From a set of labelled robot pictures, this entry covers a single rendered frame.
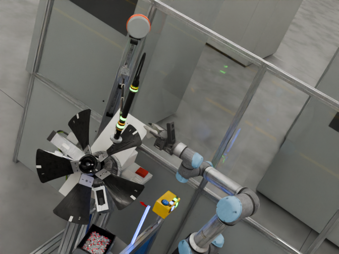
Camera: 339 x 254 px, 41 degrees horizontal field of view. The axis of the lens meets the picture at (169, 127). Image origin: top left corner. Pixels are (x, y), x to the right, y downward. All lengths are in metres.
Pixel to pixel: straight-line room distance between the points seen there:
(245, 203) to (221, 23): 6.64
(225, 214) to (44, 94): 2.25
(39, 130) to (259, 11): 5.19
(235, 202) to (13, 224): 2.30
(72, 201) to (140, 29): 1.18
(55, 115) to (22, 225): 0.94
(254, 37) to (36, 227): 5.62
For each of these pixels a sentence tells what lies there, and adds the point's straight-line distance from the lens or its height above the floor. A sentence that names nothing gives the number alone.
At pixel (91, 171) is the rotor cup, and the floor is 1.21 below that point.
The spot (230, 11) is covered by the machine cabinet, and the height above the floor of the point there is 0.79.
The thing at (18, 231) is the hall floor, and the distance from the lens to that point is 3.95.
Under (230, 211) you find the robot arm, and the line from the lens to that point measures 2.14.
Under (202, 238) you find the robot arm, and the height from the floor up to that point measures 1.39.
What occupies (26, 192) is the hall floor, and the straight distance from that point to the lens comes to 4.27.
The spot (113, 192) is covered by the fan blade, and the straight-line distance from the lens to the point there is 2.71.
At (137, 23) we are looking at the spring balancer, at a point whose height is 1.91.
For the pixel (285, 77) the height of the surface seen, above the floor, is 2.03.
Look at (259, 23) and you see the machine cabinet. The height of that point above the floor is 0.85.
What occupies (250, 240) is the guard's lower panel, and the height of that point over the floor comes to 0.86.
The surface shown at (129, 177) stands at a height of 0.88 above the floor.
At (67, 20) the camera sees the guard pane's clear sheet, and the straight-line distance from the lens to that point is 3.62.
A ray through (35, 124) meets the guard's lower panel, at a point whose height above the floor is 0.54.
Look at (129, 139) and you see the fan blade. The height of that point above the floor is 1.40.
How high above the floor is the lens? 2.95
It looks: 31 degrees down
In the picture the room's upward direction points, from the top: 23 degrees clockwise
